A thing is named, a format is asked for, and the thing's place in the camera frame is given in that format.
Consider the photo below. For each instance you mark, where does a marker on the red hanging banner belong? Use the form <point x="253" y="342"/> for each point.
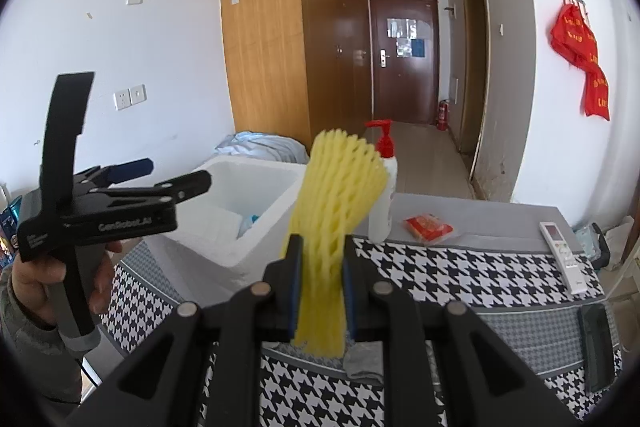
<point x="572" y="38"/>

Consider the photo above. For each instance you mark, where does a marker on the white foam box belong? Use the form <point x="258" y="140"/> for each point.
<point x="227" y="236"/>

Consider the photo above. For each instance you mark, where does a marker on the wooden wardrobe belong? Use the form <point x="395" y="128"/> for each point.
<point x="297" y="67"/>

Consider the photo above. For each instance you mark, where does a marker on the red snack packet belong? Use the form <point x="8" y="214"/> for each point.
<point x="429" y="230"/>

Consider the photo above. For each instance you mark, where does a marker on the light blue bedding bundle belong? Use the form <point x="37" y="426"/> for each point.
<point x="263" y="146"/>

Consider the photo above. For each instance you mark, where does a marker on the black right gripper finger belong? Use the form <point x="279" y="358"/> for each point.
<point x="174" y="190"/>

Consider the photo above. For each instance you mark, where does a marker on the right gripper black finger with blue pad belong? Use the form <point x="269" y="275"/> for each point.
<point x="201" y="365"/>
<point x="442" y="365"/>

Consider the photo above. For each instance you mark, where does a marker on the dark brown entrance door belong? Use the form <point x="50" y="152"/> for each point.
<point x="406" y="59"/>

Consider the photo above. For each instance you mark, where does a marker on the yellow foam net sleeve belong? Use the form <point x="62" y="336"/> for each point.
<point x="344" y="177"/>

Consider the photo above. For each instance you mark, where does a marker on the white pump bottle red top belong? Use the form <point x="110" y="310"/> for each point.
<point x="380" y="216"/>

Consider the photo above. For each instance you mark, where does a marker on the white remote control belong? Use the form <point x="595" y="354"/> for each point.
<point x="564" y="257"/>

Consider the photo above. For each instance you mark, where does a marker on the red fire extinguisher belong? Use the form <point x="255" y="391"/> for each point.
<point x="442" y="115"/>

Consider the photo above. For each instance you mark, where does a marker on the white wall socket pair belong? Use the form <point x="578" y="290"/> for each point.
<point x="129" y="97"/>

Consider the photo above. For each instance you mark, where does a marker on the right gripper black finger with blue tip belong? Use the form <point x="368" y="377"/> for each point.
<point x="115" y="174"/>

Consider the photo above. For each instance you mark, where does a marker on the grey sock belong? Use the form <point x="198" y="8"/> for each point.
<point x="363" y="362"/>

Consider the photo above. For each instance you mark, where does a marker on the person's left hand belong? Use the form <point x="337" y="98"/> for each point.
<point x="30" y="281"/>

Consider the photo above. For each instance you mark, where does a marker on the black smartphone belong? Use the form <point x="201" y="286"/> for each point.
<point x="597" y="347"/>

